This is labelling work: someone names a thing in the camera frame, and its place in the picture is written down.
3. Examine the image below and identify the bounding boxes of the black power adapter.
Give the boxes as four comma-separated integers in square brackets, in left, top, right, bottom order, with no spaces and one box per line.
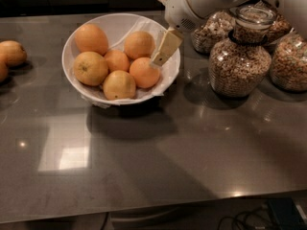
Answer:
[267,197,307,230]

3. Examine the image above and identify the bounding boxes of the white bowl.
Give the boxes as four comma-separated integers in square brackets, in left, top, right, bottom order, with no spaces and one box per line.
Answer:
[61,13,180,108]

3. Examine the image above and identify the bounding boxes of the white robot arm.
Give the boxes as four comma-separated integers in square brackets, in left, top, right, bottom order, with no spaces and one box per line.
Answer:
[151,0,307,66]

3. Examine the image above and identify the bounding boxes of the back left cereal jar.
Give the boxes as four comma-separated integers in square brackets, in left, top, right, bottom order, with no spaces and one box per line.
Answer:
[191,11,235,55]

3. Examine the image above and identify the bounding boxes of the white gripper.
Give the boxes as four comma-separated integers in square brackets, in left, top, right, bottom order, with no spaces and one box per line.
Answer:
[150,0,204,66]

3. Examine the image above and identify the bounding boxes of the right cereal glass jar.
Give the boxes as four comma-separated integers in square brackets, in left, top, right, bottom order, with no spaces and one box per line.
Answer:
[270,33,307,92]

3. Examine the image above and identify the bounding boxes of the yellowish orange front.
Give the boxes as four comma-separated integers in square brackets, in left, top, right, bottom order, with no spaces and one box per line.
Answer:
[103,70,136,100]

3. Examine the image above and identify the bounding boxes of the white paper liner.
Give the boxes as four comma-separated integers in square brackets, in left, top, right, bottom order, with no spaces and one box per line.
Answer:
[74,13,180,106]

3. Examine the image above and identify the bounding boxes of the front cereal glass jar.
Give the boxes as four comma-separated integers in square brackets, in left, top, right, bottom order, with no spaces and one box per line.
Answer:
[208,5,276,98]

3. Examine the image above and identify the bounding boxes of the orange on table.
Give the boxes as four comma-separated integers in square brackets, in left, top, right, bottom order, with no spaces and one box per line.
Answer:
[0,40,27,67]

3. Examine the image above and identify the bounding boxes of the small centre orange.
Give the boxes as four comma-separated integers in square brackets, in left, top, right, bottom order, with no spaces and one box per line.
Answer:
[105,50,130,72]

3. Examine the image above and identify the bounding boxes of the black cables under table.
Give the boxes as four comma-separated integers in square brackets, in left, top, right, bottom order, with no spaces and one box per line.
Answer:
[217,205,272,230]

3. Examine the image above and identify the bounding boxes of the cereal glass jar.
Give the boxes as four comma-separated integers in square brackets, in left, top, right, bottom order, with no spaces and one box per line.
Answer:
[208,5,276,98]
[270,33,307,92]

